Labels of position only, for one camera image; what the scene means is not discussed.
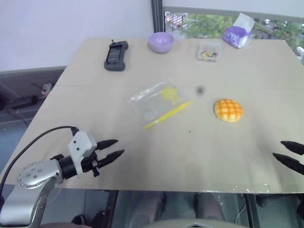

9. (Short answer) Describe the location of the purple tissue pack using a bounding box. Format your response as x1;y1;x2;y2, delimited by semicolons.
222;12;255;49

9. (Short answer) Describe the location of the round orange pineapple bread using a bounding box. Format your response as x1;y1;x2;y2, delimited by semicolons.
213;98;244;123

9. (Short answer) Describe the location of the black power strip on floor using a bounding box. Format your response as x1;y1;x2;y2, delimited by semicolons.
10;95;38;110

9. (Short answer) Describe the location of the purple plastic bowl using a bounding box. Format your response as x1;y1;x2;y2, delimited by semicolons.
148;32;175;54

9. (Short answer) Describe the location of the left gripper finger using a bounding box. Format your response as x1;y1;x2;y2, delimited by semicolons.
96;139;119;151
97;149;125;167

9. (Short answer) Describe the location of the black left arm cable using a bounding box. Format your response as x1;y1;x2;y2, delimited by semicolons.
0;125;79;198

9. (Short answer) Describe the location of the grey window frame post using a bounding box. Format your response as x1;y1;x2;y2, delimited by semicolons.
151;0;165;34

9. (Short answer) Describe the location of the clear yellow zip bag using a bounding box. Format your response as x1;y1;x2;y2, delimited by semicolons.
126;78;193;130

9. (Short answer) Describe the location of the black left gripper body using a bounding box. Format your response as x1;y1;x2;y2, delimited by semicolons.
81;151;101;178

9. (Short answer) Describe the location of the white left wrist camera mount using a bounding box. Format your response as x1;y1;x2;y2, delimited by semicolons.
68;131;98;178

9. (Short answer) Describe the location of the white cable under table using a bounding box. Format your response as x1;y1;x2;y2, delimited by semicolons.
234;201;248;222

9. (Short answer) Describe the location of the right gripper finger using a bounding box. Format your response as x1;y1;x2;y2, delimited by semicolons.
272;152;304;177
280;140;304;155

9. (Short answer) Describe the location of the clear box of coloured pins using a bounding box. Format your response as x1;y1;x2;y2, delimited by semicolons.
196;41;222;63

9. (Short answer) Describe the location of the red and white floor object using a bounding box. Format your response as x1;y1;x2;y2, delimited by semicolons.
30;82;54;98

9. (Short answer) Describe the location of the black table leg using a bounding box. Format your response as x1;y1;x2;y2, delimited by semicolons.
244;193;259;228

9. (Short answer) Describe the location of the black handheld controller device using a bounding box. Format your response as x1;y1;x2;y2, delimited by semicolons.
104;39;129;72

